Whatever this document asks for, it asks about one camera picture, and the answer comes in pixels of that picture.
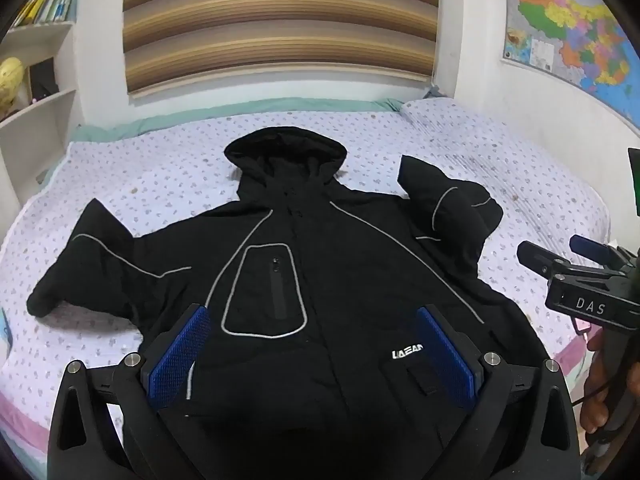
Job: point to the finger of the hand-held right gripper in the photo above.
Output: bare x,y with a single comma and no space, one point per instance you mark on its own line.
537,260
592,247

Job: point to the black hooded jacket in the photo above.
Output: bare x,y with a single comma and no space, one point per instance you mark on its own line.
320,260

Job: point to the white bookshelf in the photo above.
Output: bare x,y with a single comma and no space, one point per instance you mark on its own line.
37,75

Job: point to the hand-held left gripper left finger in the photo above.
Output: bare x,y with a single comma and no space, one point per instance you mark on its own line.
181,355

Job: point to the pink bed sheet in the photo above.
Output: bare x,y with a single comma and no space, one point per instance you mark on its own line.
30,430

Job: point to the person's right hand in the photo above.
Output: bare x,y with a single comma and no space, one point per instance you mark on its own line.
595,390

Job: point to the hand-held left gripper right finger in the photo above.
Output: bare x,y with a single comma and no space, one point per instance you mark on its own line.
446,355

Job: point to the colourful wall map poster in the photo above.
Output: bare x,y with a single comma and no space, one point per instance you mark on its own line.
565,25

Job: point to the yellow plush toy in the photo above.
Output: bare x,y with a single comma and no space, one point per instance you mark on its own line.
11,85

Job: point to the lilac floral quilt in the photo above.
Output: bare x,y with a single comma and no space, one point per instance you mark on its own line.
165,170

